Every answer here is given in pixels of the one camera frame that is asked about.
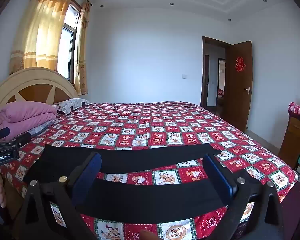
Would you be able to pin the window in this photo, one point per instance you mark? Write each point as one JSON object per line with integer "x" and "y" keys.
{"x": 67, "y": 42}

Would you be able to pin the brown wooden door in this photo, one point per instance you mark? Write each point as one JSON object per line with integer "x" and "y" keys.
{"x": 237, "y": 102}

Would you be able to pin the grey patterned pillow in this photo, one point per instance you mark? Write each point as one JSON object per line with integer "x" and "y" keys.
{"x": 43, "y": 126}

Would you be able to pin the red printed bed blanket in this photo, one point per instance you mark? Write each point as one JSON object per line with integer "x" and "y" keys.
{"x": 165, "y": 130}

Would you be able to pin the wide yellow curtain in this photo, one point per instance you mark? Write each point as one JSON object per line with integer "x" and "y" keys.
{"x": 40, "y": 30}

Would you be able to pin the red paper door decoration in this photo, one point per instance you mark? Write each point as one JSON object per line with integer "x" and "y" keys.
{"x": 240, "y": 64}

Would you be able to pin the white black patterned pillow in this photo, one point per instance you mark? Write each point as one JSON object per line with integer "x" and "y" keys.
{"x": 70, "y": 105}

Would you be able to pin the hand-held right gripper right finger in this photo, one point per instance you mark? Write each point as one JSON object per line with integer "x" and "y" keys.
{"x": 221, "y": 177}

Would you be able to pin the cream wooden headboard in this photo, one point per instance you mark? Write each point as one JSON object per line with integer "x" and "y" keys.
{"x": 35, "y": 80}

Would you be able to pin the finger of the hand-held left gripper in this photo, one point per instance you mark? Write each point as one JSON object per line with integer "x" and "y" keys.
{"x": 1, "y": 133}
{"x": 21, "y": 138}

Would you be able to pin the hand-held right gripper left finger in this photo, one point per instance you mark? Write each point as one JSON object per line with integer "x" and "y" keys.
{"x": 91, "y": 170}

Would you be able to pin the wooden cabinet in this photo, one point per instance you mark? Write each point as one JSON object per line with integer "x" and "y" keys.
{"x": 295, "y": 135}

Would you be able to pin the brown door frame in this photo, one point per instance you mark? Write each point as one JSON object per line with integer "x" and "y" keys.
{"x": 203, "y": 80}

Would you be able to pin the person's left hand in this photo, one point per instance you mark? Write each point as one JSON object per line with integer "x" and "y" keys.
{"x": 0, "y": 192}

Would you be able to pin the folded pink quilt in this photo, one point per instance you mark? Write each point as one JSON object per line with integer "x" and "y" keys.
{"x": 27, "y": 112}

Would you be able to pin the narrow yellow curtain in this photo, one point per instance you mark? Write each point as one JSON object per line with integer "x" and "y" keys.
{"x": 82, "y": 55}

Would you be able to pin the black pants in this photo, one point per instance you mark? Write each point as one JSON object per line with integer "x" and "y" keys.
{"x": 140, "y": 155}

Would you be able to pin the dark maroon cloth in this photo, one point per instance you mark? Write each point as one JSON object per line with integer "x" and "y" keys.
{"x": 293, "y": 205}

